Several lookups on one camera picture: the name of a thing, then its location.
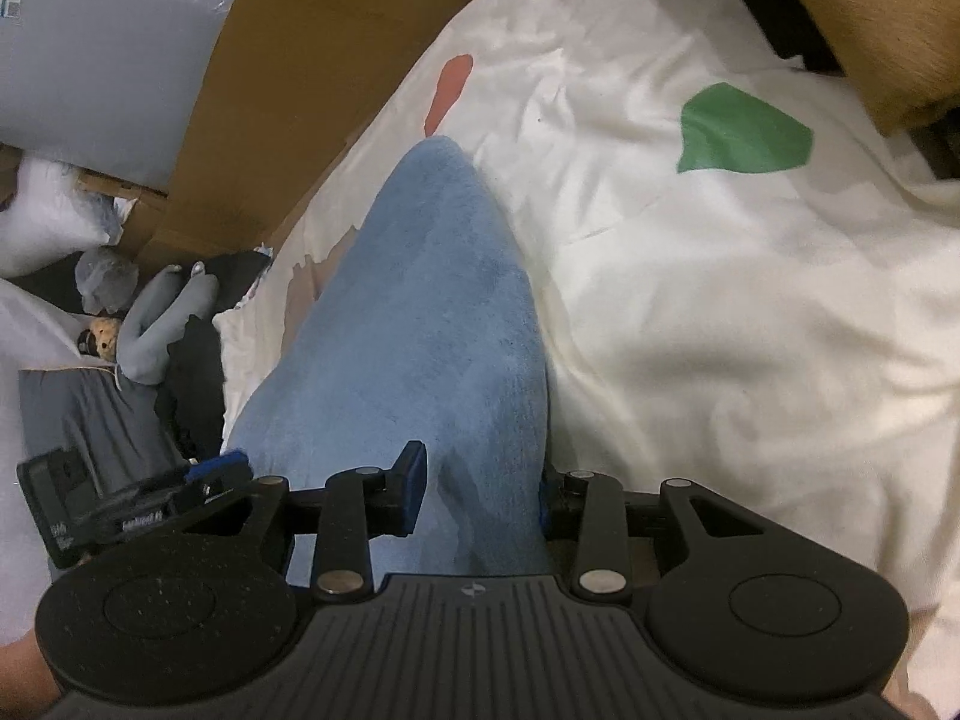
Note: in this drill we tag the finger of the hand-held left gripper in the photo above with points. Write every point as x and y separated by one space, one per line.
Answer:
217 469

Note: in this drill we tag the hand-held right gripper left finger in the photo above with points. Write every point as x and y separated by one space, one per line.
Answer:
414 487

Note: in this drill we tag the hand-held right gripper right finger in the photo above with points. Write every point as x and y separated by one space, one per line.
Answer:
555 510

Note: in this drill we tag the blue denim jeans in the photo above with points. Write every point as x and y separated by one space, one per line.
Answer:
420 330

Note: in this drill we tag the black garment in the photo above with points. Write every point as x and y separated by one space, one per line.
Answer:
199 375

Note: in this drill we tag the small orange plush toy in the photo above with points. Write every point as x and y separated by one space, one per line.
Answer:
101 337

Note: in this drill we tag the clear plastic bag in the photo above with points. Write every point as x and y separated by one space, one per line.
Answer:
105 281

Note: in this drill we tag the printed cream bed sheet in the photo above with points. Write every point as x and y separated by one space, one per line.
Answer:
712 315

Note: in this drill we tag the white plastic bag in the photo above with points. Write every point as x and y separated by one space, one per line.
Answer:
45 217

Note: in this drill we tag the brown cardboard sheet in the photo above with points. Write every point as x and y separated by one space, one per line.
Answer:
315 75

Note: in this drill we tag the white bubble wrap package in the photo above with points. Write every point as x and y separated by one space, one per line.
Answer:
112 52

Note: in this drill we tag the brown folded garment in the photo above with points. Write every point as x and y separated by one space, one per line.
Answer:
877 22

